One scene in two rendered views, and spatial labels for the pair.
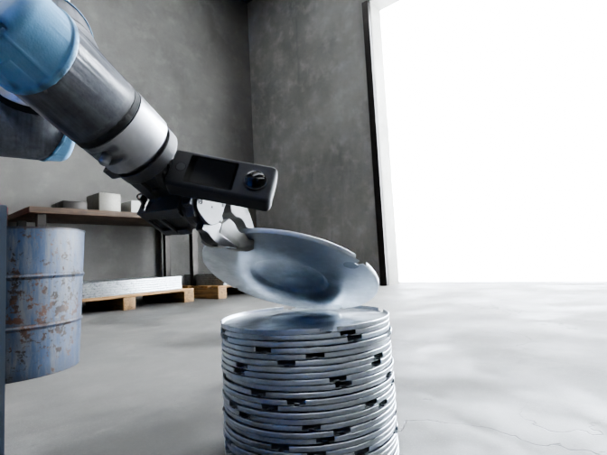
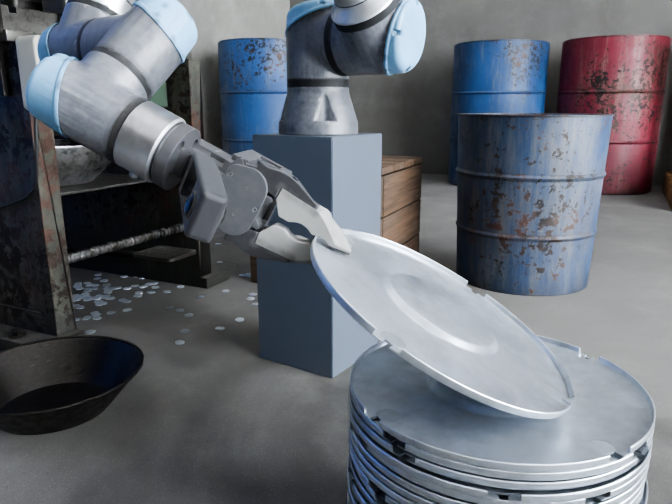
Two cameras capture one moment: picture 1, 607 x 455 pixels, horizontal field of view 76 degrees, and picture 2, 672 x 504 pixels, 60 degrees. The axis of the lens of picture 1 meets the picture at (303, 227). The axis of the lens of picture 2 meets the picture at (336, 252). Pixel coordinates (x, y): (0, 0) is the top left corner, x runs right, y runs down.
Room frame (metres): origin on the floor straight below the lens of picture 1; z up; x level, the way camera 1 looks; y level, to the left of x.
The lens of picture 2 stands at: (0.40, -0.47, 0.50)
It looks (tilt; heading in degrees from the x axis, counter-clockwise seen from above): 14 degrees down; 75
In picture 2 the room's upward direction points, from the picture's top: straight up
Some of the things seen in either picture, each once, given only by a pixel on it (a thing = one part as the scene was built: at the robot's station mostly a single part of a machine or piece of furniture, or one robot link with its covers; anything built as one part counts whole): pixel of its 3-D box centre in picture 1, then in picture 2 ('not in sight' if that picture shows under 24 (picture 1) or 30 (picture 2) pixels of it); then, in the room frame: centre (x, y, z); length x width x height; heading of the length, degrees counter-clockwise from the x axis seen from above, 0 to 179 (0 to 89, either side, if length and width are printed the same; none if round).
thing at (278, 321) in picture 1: (304, 317); (493, 383); (0.70, 0.01, 0.23); 0.29 x 0.29 x 0.01
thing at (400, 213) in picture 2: not in sight; (339, 217); (0.87, 1.19, 0.18); 0.40 x 0.38 x 0.35; 141
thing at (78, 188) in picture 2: not in sight; (47, 182); (0.08, 1.20, 0.31); 0.43 x 0.42 x 0.01; 49
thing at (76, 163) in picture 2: not in sight; (47, 162); (0.09, 1.19, 0.36); 0.34 x 0.34 x 0.10
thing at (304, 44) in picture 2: not in sight; (320, 41); (0.68, 0.63, 0.62); 0.13 x 0.12 x 0.14; 127
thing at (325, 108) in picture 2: not in sight; (318, 107); (0.67, 0.63, 0.50); 0.15 x 0.15 x 0.10
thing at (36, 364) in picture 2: not in sight; (53, 387); (0.18, 0.53, 0.04); 0.30 x 0.30 x 0.07
